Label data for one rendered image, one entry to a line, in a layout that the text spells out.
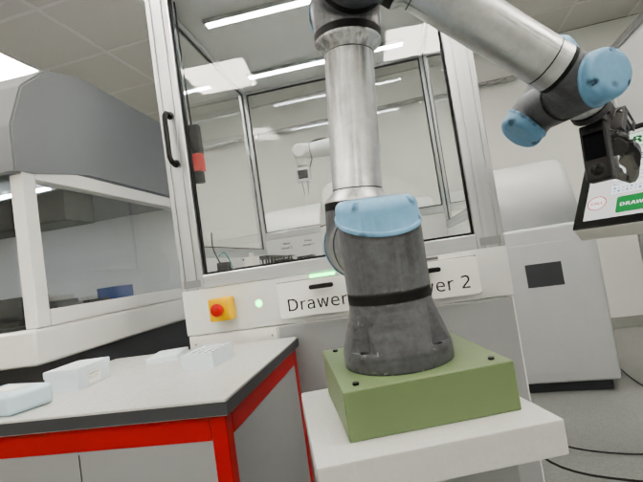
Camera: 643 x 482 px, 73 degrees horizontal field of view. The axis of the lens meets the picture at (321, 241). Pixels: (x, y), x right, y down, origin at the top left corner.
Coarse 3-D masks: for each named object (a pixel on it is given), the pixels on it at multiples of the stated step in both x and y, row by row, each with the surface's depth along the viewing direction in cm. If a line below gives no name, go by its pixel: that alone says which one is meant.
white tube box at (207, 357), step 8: (216, 344) 116; (224, 344) 115; (232, 344) 115; (192, 352) 110; (200, 352) 108; (208, 352) 106; (216, 352) 106; (224, 352) 110; (232, 352) 114; (184, 360) 105; (192, 360) 104; (200, 360) 104; (208, 360) 104; (216, 360) 105; (224, 360) 109; (184, 368) 105; (192, 368) 104; (200, 368) 104; (208, 368) 104
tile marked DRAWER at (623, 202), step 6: (642, 192) 95; (618, 198) 98; (624, 198) 97; (630, 198) 96; (636, 198) 95; (642, 198) 94; (618, 204) 97; (624, 204) 96; (630, 204) 95; (636, 204) 94; (642, 204) 93; (618, 210) 96; (624, 210) 95
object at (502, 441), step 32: (320, 416) 60; (512, 416) 50; (544, 416) 49; (320, 448) 50; (352, 448) 48; (384, 448) 47; (416, 448) 46; (448, 448) 46; (480, 448) 47; (512, 448) 47; (544, 448) 47; (320, 480) 45; (352, 480) 45; (384, 480) 45; (416, 480) 46; (448, 480) 50; (480, 480) 50; (512, 480) 51
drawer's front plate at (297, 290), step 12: (336, 276) 132; (288, 288) 134; (300, 288) 133; (324, 288) 132; (336, 288) 132; (300, 300) 133; (324, 300) 132; (288, 312) 134; (300, 312) 133; (312, 312) 133; (324, 312) 132
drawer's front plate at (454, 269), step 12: (432, 264) 127; (444, 264) 127; (456, 264) 126; (468, 264) 126; (432, 276) 127; (444, 276) 127; (456, 276) 126; (432, 288) 127; (444, 288) 126; (456, 288) 126; (468, 288) 125; (480, 288) 125
